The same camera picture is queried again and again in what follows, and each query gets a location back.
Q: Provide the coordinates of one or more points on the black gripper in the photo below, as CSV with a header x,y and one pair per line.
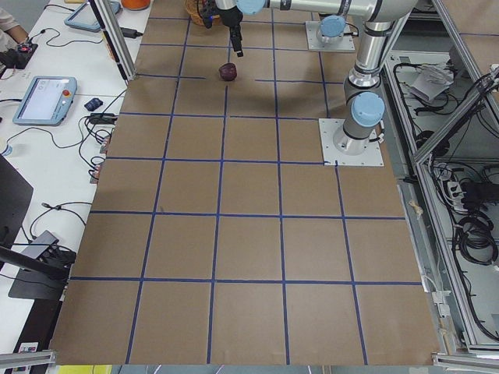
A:
x,y
233,17

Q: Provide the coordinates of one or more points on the dark red apple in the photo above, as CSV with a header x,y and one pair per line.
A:
x,y
228,72

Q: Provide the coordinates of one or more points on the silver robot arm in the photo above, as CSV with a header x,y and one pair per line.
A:
x,y
331,28
382,23

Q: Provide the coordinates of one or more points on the woven wicker basket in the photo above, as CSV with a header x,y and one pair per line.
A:
x,y
193,8

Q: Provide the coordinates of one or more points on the black power adapter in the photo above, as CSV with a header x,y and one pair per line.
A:
x,y
130,33

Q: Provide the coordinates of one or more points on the orange bucket with grey lid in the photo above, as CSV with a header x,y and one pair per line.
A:
x,y
135,5

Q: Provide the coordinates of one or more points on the far blue teach pendant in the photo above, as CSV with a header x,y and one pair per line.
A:
x,y
84,18

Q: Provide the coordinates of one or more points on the blue teach pendant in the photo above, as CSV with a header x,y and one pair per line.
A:
x,y
84,18
47,101

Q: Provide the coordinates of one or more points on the near blue teach pendant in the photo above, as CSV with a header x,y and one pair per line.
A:
x,y
47,101

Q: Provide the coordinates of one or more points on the black monitor stand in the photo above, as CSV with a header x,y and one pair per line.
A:
x,y
43,266

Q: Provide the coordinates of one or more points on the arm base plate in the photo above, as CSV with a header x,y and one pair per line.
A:
x,y
316,42
340,150

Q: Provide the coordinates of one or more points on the aluminium frame post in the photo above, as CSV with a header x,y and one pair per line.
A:
x,y
115,40

